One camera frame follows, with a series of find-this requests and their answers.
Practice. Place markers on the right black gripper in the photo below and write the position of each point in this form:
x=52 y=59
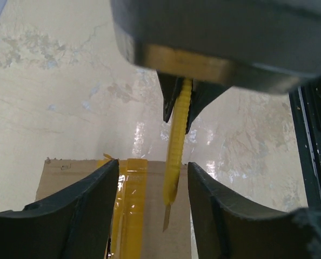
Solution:
x=267 y=46

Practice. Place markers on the taped cardboard express box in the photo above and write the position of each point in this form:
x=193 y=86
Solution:
x=137 y=230

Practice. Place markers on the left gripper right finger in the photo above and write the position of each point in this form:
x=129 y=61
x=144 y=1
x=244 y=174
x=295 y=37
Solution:
x=228 y=225

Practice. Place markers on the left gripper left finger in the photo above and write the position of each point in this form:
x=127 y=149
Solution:
x=71 y=223

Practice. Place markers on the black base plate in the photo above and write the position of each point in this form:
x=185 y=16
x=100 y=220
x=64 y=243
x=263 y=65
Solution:
x=306 y=111

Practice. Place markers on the yellow utility knife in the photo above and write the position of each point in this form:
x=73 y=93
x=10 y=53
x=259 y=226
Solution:
x=175 y=147

